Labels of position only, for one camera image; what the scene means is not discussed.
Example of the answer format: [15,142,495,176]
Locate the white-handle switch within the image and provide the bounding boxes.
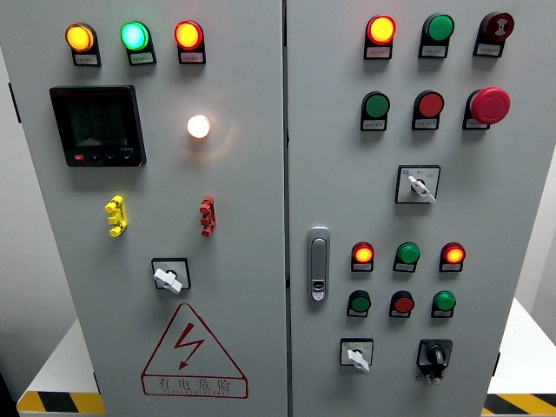
[150,257,192,295]
[394,164,442,206]
[340,337,375,374]

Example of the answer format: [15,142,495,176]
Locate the large dark green lamp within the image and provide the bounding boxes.
[422,12,456,44]

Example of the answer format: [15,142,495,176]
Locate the pale grey door with lock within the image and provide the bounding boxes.
[285,0,556,417]

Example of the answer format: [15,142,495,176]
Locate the small red push button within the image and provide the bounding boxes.
[390,290,416,314]

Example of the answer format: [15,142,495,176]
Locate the large red stop button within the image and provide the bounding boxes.
[469,86,513,126]

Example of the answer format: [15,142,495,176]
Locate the large red push button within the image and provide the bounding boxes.
[414,89,446,120]

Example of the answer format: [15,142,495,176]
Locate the small yellow handle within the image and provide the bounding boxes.
[104,195,129,238]

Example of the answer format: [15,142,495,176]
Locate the black yellow striped tape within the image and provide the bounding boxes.
[480,393,556,416]
[16,390,107,416]

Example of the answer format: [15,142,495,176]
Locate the white-handle switch, large plate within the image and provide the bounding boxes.
[394,164,442,206]

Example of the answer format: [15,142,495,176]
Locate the white round lamp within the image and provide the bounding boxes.
[187,114,212,140]

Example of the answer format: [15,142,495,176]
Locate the black display meter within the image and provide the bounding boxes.
[49,84,148,169]

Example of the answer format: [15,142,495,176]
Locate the small red handle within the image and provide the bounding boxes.
[199,195,218,238]

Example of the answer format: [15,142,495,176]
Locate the bright lit green lamp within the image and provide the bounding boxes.
[120,20,152,52]

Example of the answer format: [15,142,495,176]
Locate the small red round lamp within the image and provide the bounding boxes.
[440,242,467,265]
[352,242,376,265]

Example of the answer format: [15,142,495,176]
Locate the pale grey door with display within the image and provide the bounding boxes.
[0,0,290,417]

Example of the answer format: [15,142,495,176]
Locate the small green push button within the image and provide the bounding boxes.
[347,289,373,314]

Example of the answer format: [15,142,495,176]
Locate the black-handle turn switch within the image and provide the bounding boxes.
[415,338,454,383]

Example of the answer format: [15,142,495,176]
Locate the dark red round buzzer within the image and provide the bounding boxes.
[480,11,516,44]

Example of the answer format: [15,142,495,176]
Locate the large red round lamp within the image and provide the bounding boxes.
[366,14,398,46]
[174,19,205,52]

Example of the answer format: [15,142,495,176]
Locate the white-handle switch, small printed plate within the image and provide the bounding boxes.
[340,337,375,374]

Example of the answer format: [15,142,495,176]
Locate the small green round lamp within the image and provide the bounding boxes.
[433,290,458,313]
[395,242,422,265]

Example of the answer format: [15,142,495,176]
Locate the red warning triangle sticker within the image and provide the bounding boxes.
[141,302,249,400]

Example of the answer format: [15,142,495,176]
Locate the large yellow round lamp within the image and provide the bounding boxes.
[64,22,99,54]

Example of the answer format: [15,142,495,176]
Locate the silver door lock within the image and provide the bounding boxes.
[307,226,332,303]

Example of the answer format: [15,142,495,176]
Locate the large green push button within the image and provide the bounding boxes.
[362,90,392,120]

